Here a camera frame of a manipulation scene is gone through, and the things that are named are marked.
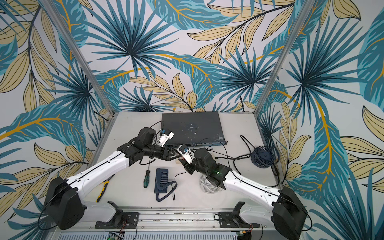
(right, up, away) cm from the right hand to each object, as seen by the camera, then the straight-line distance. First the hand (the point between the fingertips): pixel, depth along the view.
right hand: (175, 163), depth 74 cm
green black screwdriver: (-17, -11, +10) cm, 23 cm away
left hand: (+1, +4, 0) cm, 4 cm away
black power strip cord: (+46, +1, +22) cm, 51 cm away
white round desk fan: (+17, -12, +1) cm, 21 cm away
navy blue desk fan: (-7, -10, 0) cm, 12 cm away
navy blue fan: (+51, 0, +16) cm, 54 cm away
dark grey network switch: (+9, +17, +32) cm, 37 cm away
